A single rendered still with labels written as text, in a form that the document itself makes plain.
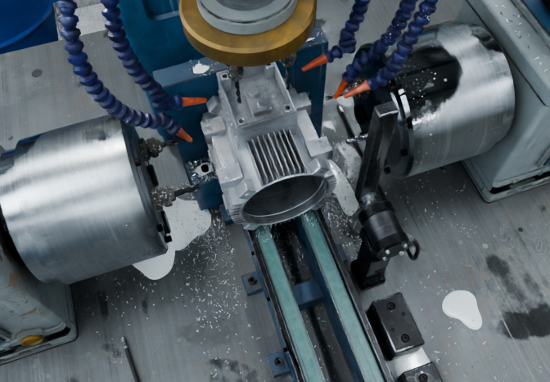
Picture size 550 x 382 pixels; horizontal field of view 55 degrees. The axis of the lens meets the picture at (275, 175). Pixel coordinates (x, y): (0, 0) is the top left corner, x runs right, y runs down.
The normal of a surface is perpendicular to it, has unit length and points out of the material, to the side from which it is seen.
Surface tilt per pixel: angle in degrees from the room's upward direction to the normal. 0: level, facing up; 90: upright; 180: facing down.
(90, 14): 0
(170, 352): 0
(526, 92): 90
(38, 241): 51
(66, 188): 21
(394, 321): 0
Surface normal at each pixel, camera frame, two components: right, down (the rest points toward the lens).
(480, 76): 0.13, -0.05
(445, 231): -0.03, -0.50
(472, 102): 0.20, 0.20
